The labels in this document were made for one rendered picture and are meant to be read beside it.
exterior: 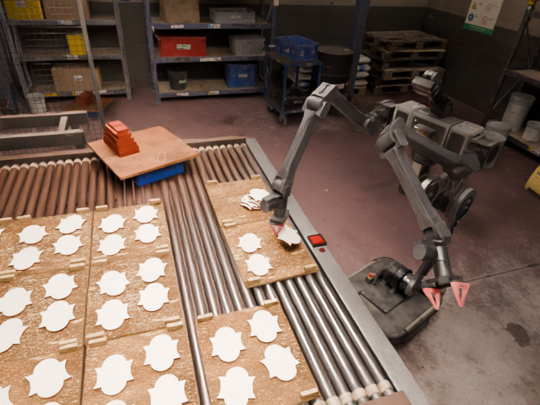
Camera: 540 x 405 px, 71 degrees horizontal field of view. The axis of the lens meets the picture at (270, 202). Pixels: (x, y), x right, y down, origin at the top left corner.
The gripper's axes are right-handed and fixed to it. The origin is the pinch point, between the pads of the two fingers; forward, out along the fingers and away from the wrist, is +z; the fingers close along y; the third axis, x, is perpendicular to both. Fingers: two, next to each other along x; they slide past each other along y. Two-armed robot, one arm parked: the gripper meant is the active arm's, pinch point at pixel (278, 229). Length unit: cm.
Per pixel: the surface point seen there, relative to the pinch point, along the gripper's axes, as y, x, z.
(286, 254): 6.2, 6.9, 8.3
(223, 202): -20.7, -38.3, 9.1
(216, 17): -394, -224, -9
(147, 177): -21, -87, 6
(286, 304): 33.2, 15.5, 9.8
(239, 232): 0.3, -20.0, 8.7
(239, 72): -420, -199, 71
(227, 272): 26.0, -14.9, 10.0
